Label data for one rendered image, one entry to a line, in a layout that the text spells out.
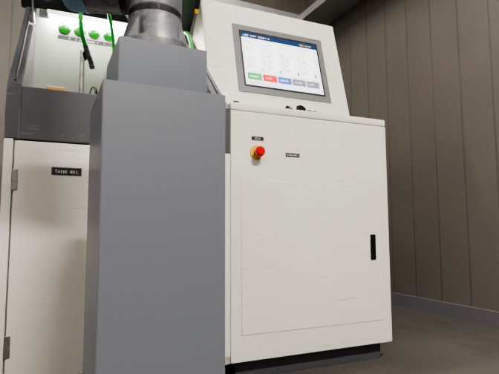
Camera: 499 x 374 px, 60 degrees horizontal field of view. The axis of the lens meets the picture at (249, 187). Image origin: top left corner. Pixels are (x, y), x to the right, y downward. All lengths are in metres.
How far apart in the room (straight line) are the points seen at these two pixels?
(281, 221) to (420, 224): 1.56
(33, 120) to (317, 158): 0.99
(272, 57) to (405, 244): 1.64
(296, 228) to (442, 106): 1.61
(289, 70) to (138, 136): 1.33
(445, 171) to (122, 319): 2.37
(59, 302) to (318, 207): 0.95
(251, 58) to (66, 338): 1.32
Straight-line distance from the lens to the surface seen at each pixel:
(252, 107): 1.61
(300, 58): 2.14
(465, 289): 2.84
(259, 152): 1.54
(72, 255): 1.41
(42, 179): 1.42
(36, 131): 1.44
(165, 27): 0.97
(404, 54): 3.29
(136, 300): 0.83
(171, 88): 0.87
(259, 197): 1.56
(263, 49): 2.06
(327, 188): 1.71
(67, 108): 1.46
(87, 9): 1.08
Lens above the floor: 0.53
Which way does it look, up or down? 5 degrees up
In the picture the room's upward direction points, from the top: straight up
